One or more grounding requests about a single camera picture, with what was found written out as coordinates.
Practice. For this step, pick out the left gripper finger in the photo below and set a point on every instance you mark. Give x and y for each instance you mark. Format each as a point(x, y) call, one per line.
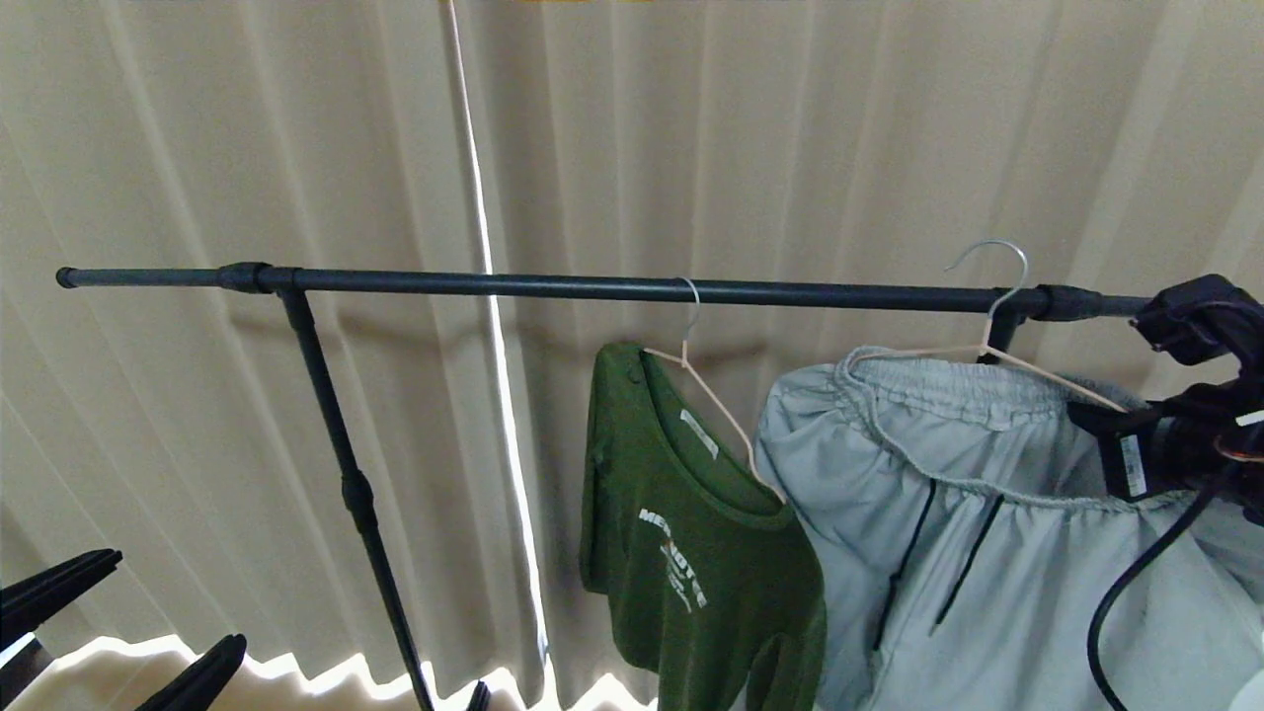
point(197, 676)
point(49, 592)

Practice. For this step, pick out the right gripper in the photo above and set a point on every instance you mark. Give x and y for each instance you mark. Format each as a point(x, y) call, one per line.
point(1155, 449)

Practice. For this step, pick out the pink clothes hanger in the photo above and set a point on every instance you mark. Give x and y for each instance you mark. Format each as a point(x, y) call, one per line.
point(711, 395)
point(1007, 291)

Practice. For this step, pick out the pale grey shorts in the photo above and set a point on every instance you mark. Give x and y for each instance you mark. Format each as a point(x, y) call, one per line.
point(987, 592)

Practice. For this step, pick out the green long-sleeved shirt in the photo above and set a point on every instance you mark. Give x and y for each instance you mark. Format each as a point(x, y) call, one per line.
point(691, 573)

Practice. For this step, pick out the black clothes rack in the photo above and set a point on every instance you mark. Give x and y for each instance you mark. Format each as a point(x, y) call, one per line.
point(494, 284)

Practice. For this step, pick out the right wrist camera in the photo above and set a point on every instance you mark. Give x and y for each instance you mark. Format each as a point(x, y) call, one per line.
point(1200, 316)

